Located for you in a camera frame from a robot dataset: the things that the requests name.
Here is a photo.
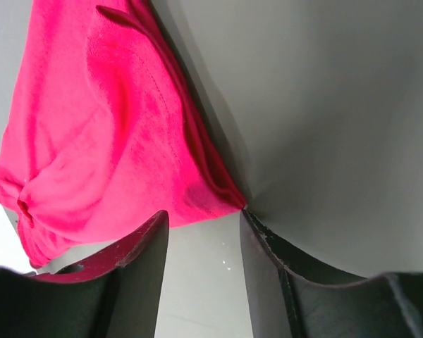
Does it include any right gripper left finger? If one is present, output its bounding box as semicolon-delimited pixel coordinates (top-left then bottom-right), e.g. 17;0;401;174
0;211;169;338

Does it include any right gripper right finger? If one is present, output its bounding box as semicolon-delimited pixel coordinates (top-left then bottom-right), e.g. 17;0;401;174
240;210;423;337

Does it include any bright pink t shirt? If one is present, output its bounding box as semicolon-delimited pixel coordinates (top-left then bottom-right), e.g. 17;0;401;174
0;1;246;268

